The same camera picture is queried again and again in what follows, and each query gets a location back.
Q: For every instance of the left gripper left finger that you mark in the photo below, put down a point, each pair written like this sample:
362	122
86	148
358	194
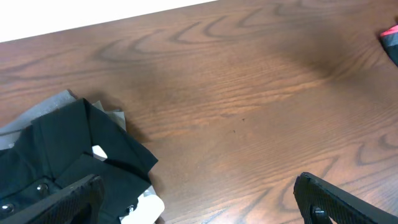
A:
78	203

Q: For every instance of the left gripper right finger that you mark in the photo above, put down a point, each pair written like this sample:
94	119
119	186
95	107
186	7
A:
322	202

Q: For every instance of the black polo shirt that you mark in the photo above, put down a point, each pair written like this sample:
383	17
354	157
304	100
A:
66	145

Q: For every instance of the dark clothes pile right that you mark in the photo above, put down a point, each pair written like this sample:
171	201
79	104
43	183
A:
389	42

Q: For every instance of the white folded shirt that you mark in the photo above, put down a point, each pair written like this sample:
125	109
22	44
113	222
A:
146	208

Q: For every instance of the beige folded shirt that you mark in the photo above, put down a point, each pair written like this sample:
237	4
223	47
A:
115	115

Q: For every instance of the grey folded shirt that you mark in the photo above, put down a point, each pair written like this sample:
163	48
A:
44	107

